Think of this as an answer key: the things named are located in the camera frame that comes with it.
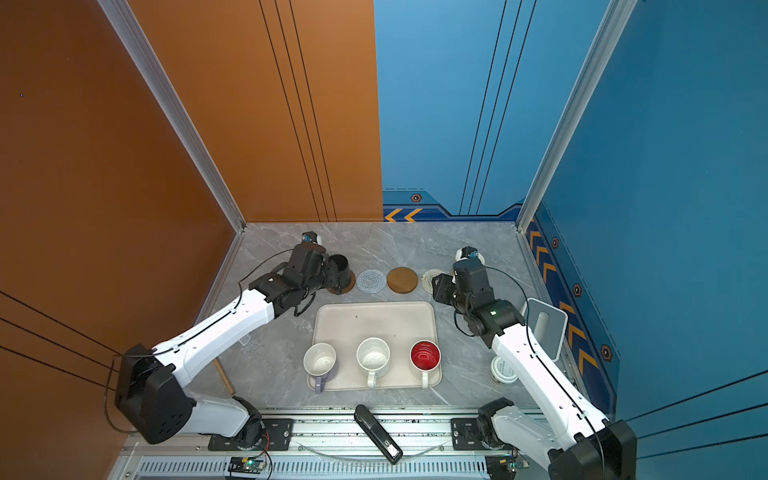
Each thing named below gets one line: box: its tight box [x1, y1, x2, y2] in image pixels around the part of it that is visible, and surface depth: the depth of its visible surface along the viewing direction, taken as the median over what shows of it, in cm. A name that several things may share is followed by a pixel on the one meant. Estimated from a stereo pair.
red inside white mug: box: [409, 339, 441, 389], surface depth 82 cm
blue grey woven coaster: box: [356, 269, 387, 294], surface depth 104 cm
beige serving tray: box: [312, 301, 441, 391], surface depth 93 cm
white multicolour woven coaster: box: [421, 269, 445, 294], surface depth 105 cm
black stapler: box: [353, 404, 403, 465], surface depth 72 cm
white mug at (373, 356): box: [356, 337, 391, 390], surface depth 81 cm
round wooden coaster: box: [386, 267, 419, 294], surface depth 104 cm
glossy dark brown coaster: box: [327, 270, 356, 294], surface depth 104 cm
